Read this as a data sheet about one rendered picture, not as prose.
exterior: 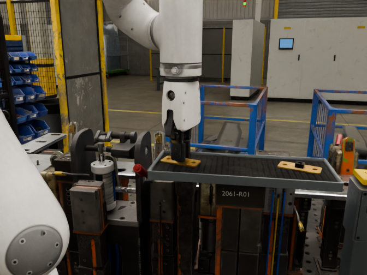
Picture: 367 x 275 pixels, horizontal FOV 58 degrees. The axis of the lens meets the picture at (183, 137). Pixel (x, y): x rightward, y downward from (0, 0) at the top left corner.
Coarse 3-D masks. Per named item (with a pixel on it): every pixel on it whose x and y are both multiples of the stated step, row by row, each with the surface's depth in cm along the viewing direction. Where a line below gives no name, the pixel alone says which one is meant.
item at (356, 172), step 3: (354, 171) 68; (357, 171) 67; (360, 171) 67; (363, 171) 67; (366, 171) 67; (354, 174) 68; (357, 174) 66; (360, 174) 66; (363, 174) 66; (366, 174) 66; (357, 177) 66; (360, 177) 64; (363, 177) 64; (366, 177) 64; (360, 180) 64; (363, 180) 63; (366, 180) 63; (363, 183) 63; (366, 183) 63
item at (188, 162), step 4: (168, 156) 75; (164, 160) 72; (168, 160) 72; (172, 160) 72; (188, 160) 72; (192, 160) 72; (196, 160) 72; (176, 164) 71; (180, 164) 70; (184, 164) 70; (188, 164) 70; (192, 164) 70; (196, 164) 70
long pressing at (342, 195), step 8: (32, 160) 121; (40, 160) 121; (48, 160) 121; (40, 168) 113; (120, 168) 113; (128, 168) 113; (120, 176) 108; (128, 176) 107; (344, 176) 106; (352, 176) 106; (296, 192) 94; (304, 192) 94; (312, 192) 94; (320, 192) 94; (328, 192) 94; (336, 192) 95; (344, 192) 95; (344, 200) 92
